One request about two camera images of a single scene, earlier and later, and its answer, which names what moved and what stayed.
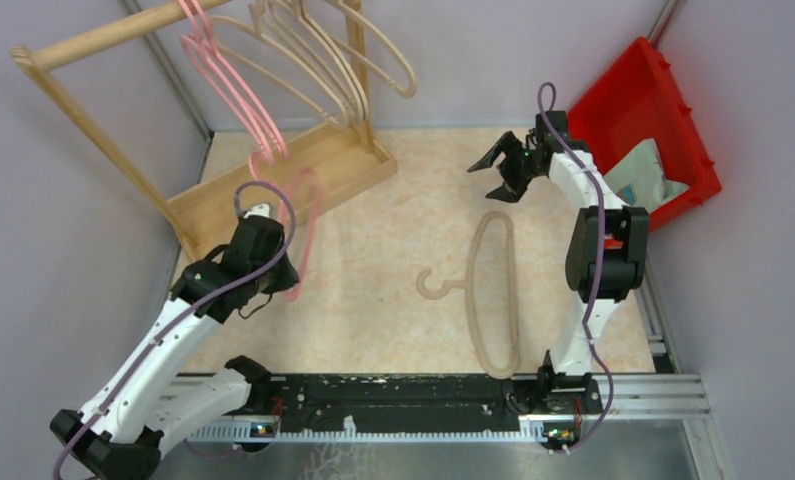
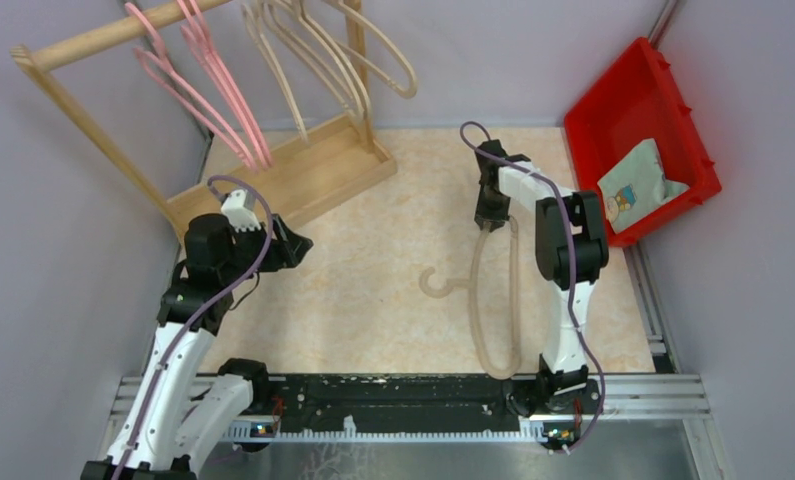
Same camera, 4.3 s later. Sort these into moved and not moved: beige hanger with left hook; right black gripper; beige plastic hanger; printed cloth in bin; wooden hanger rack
Moved: right black gripper; beige plastic hanger
Not moved: beige hanger with left hook; wooden hanger rack; printed cloth in bin
